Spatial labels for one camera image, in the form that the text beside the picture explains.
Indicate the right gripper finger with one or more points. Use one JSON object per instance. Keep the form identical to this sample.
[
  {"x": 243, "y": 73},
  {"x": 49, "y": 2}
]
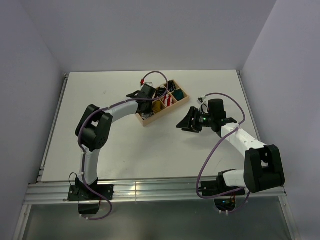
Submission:
[
  {"x": 188, "y": 119},
  {"x": 192, "y": 130}
]

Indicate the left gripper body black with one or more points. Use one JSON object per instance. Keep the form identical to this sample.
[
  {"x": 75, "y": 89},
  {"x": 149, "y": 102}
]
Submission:
[{"x": 148, "y": 108}]

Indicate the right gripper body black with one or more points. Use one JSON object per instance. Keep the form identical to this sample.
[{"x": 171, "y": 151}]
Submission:
[{"x": 204, "y": 120}]

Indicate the yellow sock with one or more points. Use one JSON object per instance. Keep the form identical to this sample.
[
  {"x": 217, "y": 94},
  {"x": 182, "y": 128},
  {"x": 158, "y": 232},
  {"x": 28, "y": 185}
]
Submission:
[{"x": 157, "y": 106}]

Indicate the wooden compartment tray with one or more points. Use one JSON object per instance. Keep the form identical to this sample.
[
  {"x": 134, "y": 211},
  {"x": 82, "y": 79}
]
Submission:
[{"x": 165, "y": 111}]

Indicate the white black striped sock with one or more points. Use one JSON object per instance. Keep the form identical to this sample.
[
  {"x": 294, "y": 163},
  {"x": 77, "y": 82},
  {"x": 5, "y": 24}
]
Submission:
[{"x": 146, "y": 116}]

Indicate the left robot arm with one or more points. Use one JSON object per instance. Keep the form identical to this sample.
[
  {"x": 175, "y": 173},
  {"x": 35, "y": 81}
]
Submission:
[{"x": 95, "y": 125}]

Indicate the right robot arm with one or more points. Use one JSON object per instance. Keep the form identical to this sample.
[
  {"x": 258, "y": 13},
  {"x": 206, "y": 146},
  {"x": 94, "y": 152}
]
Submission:
[{"x": 263, "y": 169}]

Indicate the black white rolled sock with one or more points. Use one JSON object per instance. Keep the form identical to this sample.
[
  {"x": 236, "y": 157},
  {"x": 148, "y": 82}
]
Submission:
[{"x": 161, "y": 91}]

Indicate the red white striped rolled sock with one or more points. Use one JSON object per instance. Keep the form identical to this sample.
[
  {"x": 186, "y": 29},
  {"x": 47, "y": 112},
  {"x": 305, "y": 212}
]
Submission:
[{"x": 168, "y": 100}]

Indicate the black striped rolled sock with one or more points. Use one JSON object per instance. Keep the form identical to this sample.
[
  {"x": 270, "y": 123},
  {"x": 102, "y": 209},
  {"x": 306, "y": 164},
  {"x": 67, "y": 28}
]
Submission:
[{"x": 171, "y": 86}]

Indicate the dark green rolled sock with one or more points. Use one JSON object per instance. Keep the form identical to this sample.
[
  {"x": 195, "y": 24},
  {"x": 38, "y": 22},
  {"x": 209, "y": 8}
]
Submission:
[{"x": 178, "y": 94}]

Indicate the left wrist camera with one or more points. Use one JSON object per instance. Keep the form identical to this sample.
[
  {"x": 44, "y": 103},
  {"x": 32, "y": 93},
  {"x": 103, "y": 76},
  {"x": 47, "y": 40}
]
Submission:
[{"x": 144, "y": 82}]

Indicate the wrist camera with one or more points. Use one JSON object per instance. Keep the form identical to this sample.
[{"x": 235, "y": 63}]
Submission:
[
  {"x": 144, "y": 82},
  {"x": 202, "y": 101}
]

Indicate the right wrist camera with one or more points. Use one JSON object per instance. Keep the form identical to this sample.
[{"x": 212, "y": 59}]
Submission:
[{"x": 202, "y": 101}]

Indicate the aluminium frame rail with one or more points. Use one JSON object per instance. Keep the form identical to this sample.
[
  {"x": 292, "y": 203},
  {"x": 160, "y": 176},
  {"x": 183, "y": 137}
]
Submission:
[{"x": 146, "y": 190}]

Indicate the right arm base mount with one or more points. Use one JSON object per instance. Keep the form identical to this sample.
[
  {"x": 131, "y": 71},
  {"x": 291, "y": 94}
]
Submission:
[{"x": 212, "y": 188}]

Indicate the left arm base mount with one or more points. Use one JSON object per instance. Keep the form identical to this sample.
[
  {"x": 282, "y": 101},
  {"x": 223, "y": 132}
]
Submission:
[{"x": 88, "y": 202}]

